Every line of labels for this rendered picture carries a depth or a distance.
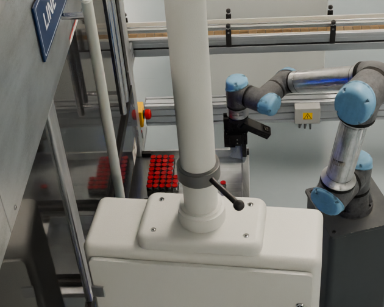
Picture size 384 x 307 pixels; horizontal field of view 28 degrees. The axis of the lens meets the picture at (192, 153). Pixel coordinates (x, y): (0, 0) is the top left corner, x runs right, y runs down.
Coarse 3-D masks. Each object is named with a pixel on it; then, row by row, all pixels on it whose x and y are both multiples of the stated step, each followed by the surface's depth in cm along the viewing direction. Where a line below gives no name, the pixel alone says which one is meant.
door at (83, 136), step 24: (72, 48) 180; (72, 72) 180; (72, 96) 179; (96, 96) 208; (72, 120) 179; (96, 120) 207; (72, 144) 178; (96, 144) 207; (72, 168) 178; (96, 168) 206; (96, 192) 205
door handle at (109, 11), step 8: (104, 0) 192; (104, 8) 194; (112, 16) 196; (112, 24) 197; (112, 32) 198; (112, 40) 199; (112, 48) 201; (112, 56) 203; (112, 64) 205; (120, 72) 206; (120, 80) 208; (120, 88) 209; (120, 96) 211; (112, 104) 214; (120, 104) 213; (120, 112) 215
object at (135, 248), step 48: (96, 240) 161; (144, 240) 156; (192, 240) 155; (240, 240) 154; (288, 240) 158; (96, 288) 165; (144, 288) 163; (192, 288) 161; (240, 288) 159; (288, 288) 156
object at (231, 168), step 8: (152, 152) 284; (160, 152) 284; (168, 152) 284; (176, 152) 284; (216, 152) 283; (224, 152) 282; (176, 160) 284; (224, 160) 282; (232, 160) 282; (240, 160) 281; (176, 168) 280; (224, 168) 279; (232, 168) 278; (240, 168) 278; (224, 176) 275; (232, 176) 275; (240, 176) 275; (232, 184) 272; (240, 184) 271; (232, 192) 268; (240, 192) 268
